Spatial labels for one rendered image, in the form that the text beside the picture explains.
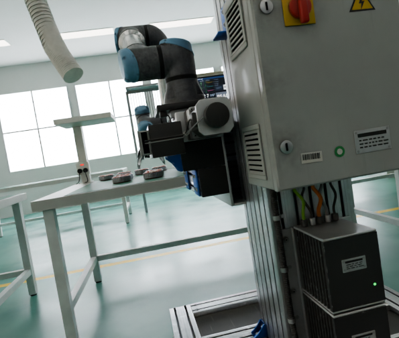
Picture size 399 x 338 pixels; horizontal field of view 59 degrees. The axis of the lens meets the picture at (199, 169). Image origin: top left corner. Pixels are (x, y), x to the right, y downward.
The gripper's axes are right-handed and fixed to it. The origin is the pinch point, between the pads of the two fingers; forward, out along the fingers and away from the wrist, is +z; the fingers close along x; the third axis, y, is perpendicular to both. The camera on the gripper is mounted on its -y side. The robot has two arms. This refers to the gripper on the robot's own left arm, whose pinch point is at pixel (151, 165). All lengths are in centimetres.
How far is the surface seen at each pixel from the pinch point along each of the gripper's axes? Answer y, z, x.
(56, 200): 23, -3, -47
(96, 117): -58, -8, -32
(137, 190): 22.7, -1.3, -8.6
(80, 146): -73, 19, -50
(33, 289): -22, 102, -100
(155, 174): 4.3, 3.5, 1.1
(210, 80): -39, -29, 43
